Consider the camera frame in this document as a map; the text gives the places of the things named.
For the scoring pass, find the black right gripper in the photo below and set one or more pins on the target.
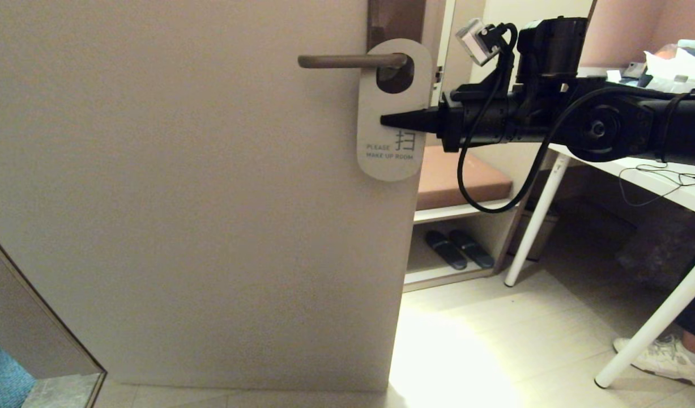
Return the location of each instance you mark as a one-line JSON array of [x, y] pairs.
[[483, 119]]

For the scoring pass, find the white door hanger sign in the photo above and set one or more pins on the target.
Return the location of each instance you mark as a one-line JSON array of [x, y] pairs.
[[389, 102]]

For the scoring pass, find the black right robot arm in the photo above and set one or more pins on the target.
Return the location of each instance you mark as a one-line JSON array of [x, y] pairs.
[[608, 122]]

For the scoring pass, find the brown door lock plate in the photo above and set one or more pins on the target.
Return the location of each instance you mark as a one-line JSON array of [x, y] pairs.
[[395, 20]]

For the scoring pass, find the white room door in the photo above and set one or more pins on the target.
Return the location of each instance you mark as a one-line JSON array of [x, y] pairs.
[[183, 198]]

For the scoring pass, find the brown bench cushion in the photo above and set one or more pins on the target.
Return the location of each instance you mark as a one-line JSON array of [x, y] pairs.
[[472, 184]]

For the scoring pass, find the cream bench shelf cabinet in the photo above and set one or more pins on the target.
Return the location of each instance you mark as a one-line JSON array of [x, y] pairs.
[[511, 181]]

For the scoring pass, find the black slipper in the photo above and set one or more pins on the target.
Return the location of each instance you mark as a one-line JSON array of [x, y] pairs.
[[444, 251], [472, 249]]

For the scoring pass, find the grey waste bin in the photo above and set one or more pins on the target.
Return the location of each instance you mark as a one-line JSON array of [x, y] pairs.
[[542, 235]]

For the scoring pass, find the small white box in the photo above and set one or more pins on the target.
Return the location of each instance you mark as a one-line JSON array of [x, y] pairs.
[[613, 76]]

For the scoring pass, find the white table with round legs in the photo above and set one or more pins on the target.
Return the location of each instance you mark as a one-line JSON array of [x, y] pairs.
[[653, 178]]

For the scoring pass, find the white plastic bag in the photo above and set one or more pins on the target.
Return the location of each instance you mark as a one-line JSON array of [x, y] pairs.
[[678, 62]]

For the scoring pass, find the grey mottled bag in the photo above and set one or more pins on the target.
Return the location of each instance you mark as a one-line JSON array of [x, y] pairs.
[[656, 252]]

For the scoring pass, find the white sneaker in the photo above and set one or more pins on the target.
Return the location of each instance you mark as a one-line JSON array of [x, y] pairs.
[[661, 358]]

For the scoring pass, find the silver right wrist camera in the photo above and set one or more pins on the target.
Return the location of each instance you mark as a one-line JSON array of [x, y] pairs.
[[473, 39]]

